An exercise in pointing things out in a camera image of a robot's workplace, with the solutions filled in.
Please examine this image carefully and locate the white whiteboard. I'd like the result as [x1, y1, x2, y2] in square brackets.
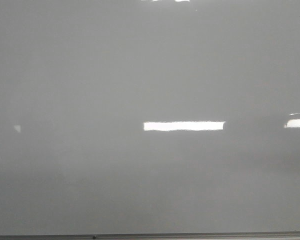
[0, 0, 300, 235]

